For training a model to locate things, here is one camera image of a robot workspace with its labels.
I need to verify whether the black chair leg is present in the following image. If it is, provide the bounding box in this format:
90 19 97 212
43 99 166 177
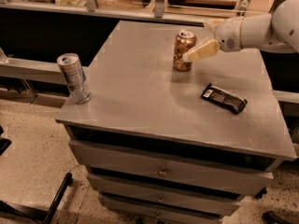
0 172 74 224

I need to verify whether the black object floor right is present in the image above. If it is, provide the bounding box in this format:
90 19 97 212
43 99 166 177
262 211 291 224

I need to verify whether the drawer knob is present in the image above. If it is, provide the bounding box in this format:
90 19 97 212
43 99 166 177
156 195 164 203
157 167 167 177

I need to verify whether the middle drawer knob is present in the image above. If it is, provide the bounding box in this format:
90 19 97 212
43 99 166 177
156 195 164 203

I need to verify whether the black snack bar wrapper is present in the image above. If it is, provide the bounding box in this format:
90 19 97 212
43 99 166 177
201 83 248 114

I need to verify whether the grey drawer cabinet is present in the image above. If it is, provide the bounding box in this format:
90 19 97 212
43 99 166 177
58 21 295 224

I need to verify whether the orange soda can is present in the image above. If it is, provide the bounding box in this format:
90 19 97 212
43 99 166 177
173 30 197 72

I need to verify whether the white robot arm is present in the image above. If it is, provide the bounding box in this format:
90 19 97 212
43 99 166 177
182 0 299 62

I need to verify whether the grey window ledge rail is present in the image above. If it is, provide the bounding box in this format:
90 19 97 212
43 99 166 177
0 0 285 24

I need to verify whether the top drawer knob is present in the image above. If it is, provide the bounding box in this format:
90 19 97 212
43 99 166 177
157 167 167 177

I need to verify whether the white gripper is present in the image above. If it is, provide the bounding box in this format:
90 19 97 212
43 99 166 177
182 17 244 62

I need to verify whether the silver blue energy drink can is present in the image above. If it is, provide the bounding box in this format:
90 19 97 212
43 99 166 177
57 53 91 104

